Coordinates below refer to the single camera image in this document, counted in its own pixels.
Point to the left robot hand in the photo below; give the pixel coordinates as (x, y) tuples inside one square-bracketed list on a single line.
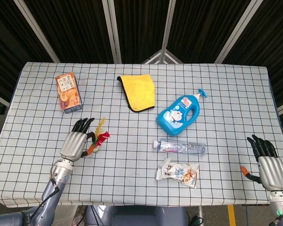
[(74, 143)]

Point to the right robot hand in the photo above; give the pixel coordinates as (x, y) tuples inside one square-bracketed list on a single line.
[(270, 166)]

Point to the colourful feather shuttlecock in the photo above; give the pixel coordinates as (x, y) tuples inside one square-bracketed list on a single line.
[(100, 136)]

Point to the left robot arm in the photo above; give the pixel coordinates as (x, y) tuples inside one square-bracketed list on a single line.
[(43, 200)]

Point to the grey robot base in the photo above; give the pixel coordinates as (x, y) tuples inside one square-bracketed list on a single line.
[(136, 215)]

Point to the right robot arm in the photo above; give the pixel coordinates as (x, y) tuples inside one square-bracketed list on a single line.
[(281, 208)]

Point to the orange biscuit box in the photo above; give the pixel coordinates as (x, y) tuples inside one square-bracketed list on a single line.
[(69, 92)]

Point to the checked grid tablecloth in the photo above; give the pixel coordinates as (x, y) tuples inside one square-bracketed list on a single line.
[(136, 113)]

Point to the yellow microfibre cloth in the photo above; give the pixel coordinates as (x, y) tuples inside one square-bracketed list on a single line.
[(139, 92)]

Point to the white snack packet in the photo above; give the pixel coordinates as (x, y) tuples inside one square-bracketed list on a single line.
[(178, 173)]

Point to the clear plastic water bottle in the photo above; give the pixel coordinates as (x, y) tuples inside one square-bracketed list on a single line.
[(179, 146)]

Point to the blue detergent bottle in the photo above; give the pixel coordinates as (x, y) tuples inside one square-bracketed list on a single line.
[(178, 115)]

